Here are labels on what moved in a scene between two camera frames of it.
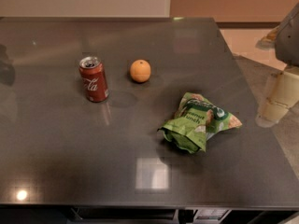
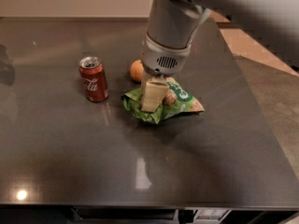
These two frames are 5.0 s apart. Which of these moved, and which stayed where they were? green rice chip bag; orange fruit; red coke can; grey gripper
Moved: green rice chip bag; grey gripper
Stayed: red coke can; orange fruit
